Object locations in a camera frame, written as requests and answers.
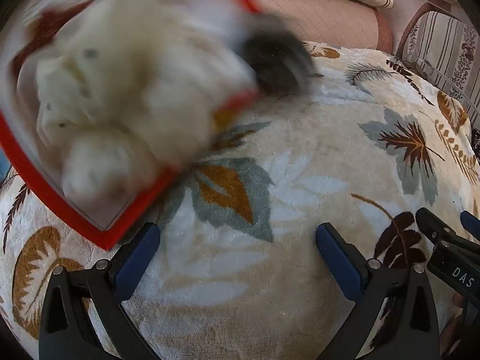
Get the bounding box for striped floral cushion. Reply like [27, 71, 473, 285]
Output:
[397, 7, 480, 103]

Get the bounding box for red cardboard box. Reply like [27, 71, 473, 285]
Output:
[0, 0, 264, 252]

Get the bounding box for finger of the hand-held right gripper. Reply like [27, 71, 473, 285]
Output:
[460, 210, 480, 241]
[415, 207, 457, 247]

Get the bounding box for black fluffy scrunchie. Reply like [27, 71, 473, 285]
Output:
[240, 15, 320, 97]

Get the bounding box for light blue cloth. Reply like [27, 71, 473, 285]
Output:
[0, 150, 11, 184]

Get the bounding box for leaf print blanket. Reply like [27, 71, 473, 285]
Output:
[0, 40, 480, 360]

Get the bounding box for pink bolster pillow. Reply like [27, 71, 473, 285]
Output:
[244, 0, 393, 52]

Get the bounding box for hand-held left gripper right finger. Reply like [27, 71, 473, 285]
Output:
[316, 222, 440, 360]

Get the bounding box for white fluffy scrunchie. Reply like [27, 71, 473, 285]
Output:
[35, 0, 259, 208]

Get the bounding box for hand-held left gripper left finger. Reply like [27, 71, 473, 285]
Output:
[38, 222, 162, 360]

